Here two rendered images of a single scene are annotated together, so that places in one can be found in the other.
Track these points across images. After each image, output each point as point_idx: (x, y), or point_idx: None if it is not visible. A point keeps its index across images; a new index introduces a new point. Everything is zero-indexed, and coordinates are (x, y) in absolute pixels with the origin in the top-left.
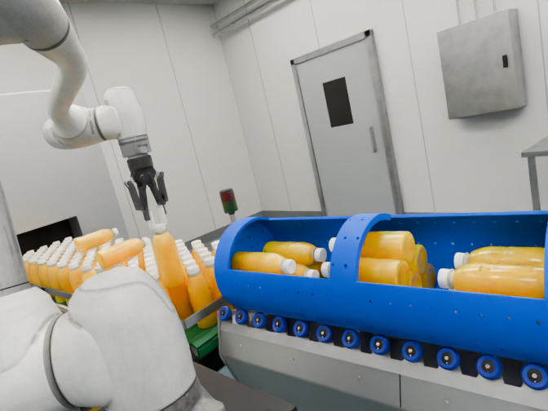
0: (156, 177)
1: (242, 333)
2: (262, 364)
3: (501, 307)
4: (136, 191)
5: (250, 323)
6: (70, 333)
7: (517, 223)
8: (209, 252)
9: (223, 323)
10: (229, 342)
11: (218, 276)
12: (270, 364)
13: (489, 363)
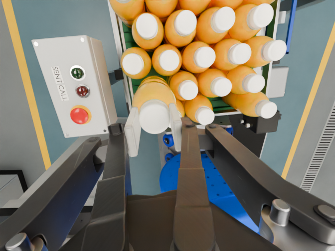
0: (260, 218)
1: (164, 155)
2: (160, 162)
3: None
4: (72, 223)
5: (176, 154)
6: None
7: None
8: (227, 91)
9: (165, 134)
10: (160, 135)
11: (160, 191)
12: (162, 168)
13: None
